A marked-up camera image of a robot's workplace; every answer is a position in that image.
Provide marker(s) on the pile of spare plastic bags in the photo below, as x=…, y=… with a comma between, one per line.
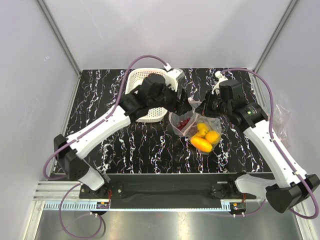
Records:
x=281, y=117

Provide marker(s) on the white perforated plastic basket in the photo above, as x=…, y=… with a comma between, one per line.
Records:
x=145, y=95

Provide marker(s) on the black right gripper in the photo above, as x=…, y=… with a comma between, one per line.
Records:
x=204, y=108

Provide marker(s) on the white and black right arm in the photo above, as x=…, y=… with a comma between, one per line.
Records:
x=291, y=184

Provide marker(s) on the orange mango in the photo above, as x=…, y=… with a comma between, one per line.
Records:
x=201, y=144

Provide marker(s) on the aluminium frame rail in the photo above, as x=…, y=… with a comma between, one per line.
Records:
x=56, y=190

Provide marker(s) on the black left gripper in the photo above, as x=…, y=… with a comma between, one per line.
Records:
x=181, y=106

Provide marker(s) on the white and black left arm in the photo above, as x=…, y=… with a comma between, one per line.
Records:
x=72, y=150

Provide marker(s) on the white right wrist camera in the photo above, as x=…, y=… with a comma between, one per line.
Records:
x=221, y=78

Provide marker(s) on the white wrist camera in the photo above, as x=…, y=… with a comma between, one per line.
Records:
x=173, y=77
x=221, y=78

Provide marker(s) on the clear pink-dotted zip bag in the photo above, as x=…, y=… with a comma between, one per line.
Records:
x=213, y=123

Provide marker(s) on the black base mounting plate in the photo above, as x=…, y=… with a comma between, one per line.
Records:
x=165, y=191

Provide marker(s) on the yellow lemon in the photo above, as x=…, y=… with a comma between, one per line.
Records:
x=202, y=130
x=213, y=137

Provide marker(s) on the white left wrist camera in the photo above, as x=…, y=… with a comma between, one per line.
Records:
x=173, y=77

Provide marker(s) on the dark red grape bunch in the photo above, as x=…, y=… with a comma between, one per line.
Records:
x=186, y=126

